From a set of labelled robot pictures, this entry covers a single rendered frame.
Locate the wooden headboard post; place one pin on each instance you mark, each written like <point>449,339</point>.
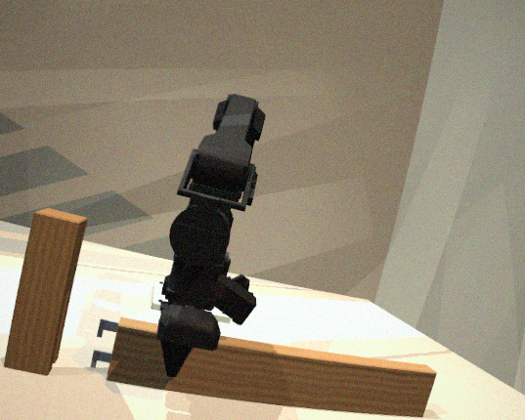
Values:
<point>48,270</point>

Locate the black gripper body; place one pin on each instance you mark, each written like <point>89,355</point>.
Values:
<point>187,289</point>

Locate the brown wooden rail with steel hooks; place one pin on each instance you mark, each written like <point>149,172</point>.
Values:
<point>269,373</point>

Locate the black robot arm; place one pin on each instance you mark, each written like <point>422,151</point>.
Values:
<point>220,170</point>

